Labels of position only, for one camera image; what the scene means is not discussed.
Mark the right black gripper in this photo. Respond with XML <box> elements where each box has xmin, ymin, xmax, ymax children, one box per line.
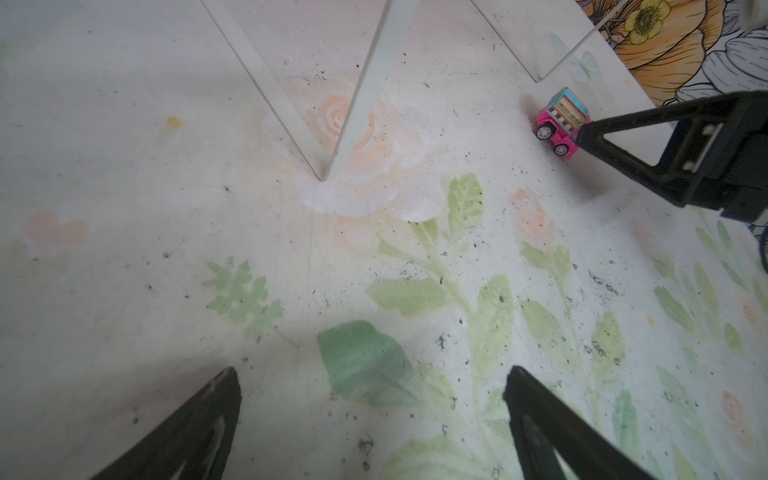
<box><xmin>576</xmin><ymin>90</ymin><xmax>767</xmax><ymax>222</ymax></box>

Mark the two-tier bamboo white shelf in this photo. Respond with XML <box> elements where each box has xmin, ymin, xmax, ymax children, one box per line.
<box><xmin>200</xmin><ymin>0</ymin><xmax>631</xmax><ymax>182</ymax></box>

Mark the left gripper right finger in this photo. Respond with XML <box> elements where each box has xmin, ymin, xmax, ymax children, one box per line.
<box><xmin>503</xmin><ymin>365</ymin><xmax>651</xmax><ymax>479</ymax></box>

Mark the pink teal toy truck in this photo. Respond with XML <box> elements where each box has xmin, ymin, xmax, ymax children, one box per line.
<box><xmin>534</xmin><ymin>88</ymin><xmax>591</xmax><ymax>160</ymax></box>

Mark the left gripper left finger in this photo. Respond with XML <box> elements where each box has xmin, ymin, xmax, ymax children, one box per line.
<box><xmin>94</xmin><ymin>367</ymin><xmax>242</xmax><ymax>480</ymax></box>

